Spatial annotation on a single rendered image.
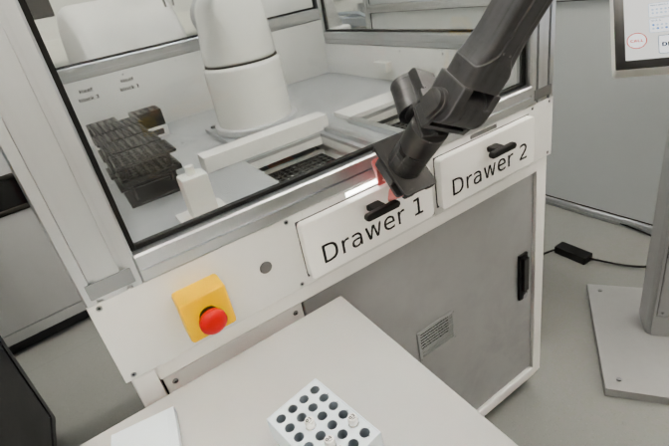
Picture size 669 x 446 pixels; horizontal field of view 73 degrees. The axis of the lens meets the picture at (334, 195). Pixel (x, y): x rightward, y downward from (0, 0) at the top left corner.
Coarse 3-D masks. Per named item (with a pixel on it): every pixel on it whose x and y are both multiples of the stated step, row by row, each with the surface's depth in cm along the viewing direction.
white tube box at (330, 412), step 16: (320, 384) 61; (304, 400) 61; (320, 400) 60; (336, 400) 59; (272, 416) 58; (288, 416) 58; (304, 416) 58; (320, 416) 58; (336, 416) 57; (272, 432) 59; (288, 432) 56; (304, 432) 55; (320, 432) 55; (336, 432) 55; (352, 432) 54; (368, 432) 55
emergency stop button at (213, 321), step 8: (208, 312) 64; (216, 312) 64; (224, 312) 65; (200, 320) 64; (208, 320) 64; (216, 320) 64; (224, 320) 65; (200, 328) 64; (208, 328) 64; (216, 328) 65
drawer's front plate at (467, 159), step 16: (512, 128) 97; (528, 128) 100; (464, 144) 93; (480, 144) 93; (528, 144) 102; (448, 160) 89; (464, 160) 92; (480, 160) 94; (496, 160) 97; (512, 160) 100; (528, 160) 103; (448, 176) 90; (464, 176) 93; (496, 176) 99; (448, 192) 92; (464, 192) 94
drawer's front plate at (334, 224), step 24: (384, 192) 82; (312, 216) 77; (336, 216) 78; (360, 216) 81; (384, 216) 84; (408, 216) 88; (312, 240) 76; (336, 240) 79; (384, 240) 86; (312, 264) 78; (336, 264) 81
